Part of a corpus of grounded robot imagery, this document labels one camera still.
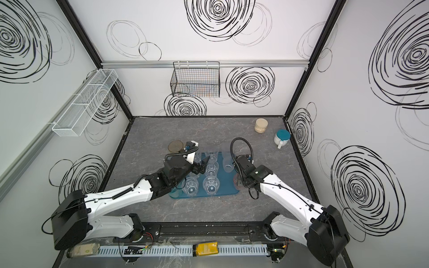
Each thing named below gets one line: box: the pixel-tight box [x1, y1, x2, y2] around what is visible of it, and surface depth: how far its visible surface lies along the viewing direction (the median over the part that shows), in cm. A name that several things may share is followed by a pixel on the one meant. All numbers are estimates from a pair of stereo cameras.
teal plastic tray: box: [169, 151, 240, 199], surface depth 86 cm
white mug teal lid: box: [273, 128, 292, 150], surface depth 102 cm
